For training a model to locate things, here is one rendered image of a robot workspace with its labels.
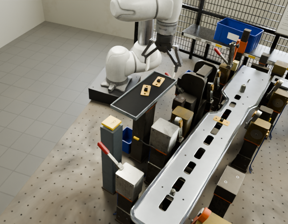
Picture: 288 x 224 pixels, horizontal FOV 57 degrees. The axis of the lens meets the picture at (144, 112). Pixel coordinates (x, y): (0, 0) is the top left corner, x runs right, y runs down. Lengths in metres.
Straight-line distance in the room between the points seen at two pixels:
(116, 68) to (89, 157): 0.61
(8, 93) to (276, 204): 2.84
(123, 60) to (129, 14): 0.75
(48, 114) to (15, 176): 0.79
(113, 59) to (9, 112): 1.62
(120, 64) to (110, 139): 0.77
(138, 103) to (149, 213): 0.47
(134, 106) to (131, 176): 0.32
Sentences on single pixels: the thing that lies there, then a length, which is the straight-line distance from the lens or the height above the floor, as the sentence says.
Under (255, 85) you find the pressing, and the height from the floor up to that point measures 1.00.
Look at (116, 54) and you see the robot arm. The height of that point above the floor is 1.06.
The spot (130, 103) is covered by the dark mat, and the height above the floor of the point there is 1.16.
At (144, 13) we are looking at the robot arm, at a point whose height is 1.53.
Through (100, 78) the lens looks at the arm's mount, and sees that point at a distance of 1.99.
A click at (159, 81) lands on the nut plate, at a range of 1.34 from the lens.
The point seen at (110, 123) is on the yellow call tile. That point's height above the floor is 1.16.
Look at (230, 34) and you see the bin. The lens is 2.15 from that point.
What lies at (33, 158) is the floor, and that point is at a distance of 2.59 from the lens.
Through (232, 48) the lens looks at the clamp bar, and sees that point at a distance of 1.76.
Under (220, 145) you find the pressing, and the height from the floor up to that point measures 1.00.
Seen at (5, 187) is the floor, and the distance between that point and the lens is 2.46.
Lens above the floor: 1.91
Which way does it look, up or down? 40 degrees down
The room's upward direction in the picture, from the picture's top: 6 degrees clockwise
